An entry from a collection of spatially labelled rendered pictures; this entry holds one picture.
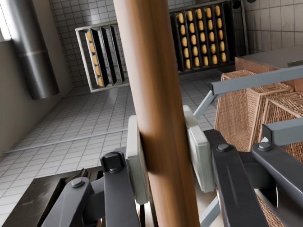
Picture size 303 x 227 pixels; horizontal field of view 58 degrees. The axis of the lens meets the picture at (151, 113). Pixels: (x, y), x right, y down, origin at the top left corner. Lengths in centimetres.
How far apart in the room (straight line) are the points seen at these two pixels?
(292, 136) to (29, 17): 297
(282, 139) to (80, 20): 481
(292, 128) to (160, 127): 52
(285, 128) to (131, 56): 53
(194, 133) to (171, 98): 2
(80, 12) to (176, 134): 511
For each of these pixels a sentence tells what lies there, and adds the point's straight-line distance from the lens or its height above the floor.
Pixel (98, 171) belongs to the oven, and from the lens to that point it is 191.
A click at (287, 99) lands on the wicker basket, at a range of 116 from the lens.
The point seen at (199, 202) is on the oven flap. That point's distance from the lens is 145.
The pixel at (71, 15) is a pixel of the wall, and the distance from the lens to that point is 528.
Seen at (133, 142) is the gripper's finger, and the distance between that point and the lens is 16.
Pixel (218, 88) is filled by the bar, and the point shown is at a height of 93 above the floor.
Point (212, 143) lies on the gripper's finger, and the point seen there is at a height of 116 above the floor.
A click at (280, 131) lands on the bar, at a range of 65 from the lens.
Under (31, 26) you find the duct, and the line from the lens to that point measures 328.
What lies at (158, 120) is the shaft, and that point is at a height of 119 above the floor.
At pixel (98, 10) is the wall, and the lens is 520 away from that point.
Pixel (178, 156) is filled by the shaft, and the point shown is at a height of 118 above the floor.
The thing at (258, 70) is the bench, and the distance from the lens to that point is 163.
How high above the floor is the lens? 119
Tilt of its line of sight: 1 degrees up
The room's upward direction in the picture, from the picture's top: 101 degrees counter-clockwise
